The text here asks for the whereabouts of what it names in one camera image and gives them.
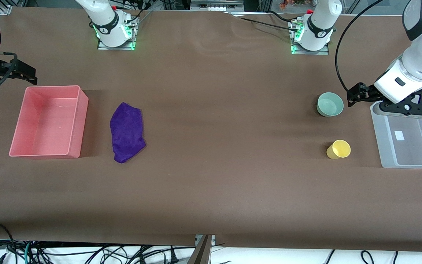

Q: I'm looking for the green bowl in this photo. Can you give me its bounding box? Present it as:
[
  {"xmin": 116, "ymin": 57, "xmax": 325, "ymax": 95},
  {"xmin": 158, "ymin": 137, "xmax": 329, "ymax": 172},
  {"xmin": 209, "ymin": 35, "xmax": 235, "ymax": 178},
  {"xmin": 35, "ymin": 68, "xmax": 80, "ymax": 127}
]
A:
[{"xmin": 316, "ymin": 92, "xmax": 344, "ymax": 118}]

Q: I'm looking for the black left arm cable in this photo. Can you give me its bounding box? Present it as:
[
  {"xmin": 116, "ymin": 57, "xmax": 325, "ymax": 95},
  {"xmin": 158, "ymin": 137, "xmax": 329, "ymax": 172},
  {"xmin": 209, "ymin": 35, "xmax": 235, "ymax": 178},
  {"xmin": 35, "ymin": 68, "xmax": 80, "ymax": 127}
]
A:
[{"xmin": 335, "ymin": 0, "xmax": 384, "ymax": 93}]

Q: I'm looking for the table support beam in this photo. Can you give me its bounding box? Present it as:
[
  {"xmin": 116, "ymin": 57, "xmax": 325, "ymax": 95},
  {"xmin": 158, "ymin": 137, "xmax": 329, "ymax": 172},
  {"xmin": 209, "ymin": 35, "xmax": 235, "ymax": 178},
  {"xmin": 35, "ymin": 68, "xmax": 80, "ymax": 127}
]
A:
[{"xmin": 187, "ymin": 235, "xmax": 214, "ymax": 264}]

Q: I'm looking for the yellow cup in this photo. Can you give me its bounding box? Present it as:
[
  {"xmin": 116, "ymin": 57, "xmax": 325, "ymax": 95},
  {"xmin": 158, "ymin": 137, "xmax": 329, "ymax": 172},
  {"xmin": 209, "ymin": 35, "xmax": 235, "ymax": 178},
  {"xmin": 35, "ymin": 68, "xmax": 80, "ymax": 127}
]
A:
[{"xmin": 326, "ymin": 140, "xmax": 351, "ymax": 160}]

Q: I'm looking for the white power strip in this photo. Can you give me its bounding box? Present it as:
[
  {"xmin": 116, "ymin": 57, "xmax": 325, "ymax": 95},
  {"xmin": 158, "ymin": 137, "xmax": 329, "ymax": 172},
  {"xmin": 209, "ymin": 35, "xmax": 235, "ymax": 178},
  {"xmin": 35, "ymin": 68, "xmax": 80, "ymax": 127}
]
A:
[{"xmin": 190, "ymin": 0, "xmax": 245, "ymax": 12}]

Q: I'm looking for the black base cable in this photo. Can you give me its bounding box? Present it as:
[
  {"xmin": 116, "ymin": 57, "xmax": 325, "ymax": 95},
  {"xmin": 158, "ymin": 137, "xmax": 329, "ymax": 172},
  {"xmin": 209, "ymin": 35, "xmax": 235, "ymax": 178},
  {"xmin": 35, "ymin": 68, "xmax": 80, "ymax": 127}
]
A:
[{"xmin": 233, "ymin": 10, "xmax": 301, "ymax": 30}]

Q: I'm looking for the pink plastic bin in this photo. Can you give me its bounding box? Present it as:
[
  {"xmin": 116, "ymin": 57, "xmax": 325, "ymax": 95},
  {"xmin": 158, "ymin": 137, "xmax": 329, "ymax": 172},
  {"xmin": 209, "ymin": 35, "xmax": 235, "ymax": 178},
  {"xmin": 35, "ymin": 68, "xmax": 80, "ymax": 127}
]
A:
[{"xmin": 9, "ymin": 85, "xmax": 89, "ymax": 159}]

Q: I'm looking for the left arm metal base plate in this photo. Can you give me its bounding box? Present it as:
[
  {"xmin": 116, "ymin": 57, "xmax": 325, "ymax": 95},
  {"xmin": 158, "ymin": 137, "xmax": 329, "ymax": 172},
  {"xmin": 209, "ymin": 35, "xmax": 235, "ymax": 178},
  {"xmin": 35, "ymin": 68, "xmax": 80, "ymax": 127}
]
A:
[{"xmin": 289, "ymin": 20, "xmax": 330, "ymax": 56}]

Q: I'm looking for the translucent plastic bin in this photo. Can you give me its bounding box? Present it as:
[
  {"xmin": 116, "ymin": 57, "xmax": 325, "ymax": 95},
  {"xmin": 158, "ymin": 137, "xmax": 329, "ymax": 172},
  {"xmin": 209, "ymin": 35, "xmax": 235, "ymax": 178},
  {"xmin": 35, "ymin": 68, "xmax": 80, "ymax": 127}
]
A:
[{"xmin": 370, "ymin": 95, "xmax": 422, "ymax": 169}]

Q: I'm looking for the purple cloth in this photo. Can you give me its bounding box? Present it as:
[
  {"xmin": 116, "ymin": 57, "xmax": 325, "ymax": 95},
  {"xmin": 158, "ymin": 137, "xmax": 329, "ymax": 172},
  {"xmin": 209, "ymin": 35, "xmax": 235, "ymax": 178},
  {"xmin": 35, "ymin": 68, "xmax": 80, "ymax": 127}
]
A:
[{"xmin": 110, "ymin": 102, "xmax": 147, "ymax": 164}]

